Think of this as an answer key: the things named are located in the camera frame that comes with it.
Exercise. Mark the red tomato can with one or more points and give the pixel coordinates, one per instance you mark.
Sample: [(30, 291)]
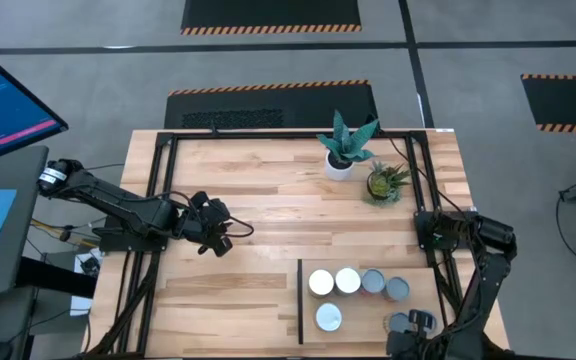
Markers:
[(328, 316)]

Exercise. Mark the small succulent in dark pot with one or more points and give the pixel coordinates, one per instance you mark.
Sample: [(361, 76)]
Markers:
[(380, 185)]

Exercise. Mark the black hazard-striped floor mat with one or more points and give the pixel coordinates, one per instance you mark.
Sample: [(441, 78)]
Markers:
[(568, 102), (268, 12), (268, 107)]

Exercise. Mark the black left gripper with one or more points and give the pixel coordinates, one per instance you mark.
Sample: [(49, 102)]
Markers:
[(208, 217)]

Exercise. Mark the blue and white food can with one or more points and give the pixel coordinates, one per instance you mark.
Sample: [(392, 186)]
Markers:
[(348, 280)]

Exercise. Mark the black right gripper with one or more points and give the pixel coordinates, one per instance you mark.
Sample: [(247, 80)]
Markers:
[(438, 347)]

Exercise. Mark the pink teal soup can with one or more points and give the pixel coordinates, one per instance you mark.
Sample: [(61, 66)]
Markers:
[(373, 281)]

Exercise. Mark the yellow bean and pepper can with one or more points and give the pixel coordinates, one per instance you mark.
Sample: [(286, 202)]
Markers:
[(397, 288)]

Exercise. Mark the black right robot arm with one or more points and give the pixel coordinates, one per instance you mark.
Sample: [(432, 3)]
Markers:
[(488, 270)]

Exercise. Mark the snake plant in white pot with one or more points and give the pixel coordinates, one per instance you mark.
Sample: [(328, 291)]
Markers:
[(339, 172)]

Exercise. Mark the green fruit can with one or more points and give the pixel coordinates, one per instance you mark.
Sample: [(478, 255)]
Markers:
[(320, 282)]

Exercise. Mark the black aluminium rig frame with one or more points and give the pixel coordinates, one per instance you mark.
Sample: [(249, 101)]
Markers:
[(268, 134)]

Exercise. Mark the white box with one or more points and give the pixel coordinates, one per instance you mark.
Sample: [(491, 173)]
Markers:
[(82, 305)]

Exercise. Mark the black desk stand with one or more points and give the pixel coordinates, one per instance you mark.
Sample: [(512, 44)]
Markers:
[(53, 277)]

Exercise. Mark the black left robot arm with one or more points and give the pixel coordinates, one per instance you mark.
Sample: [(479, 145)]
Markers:
[(118, 200)]

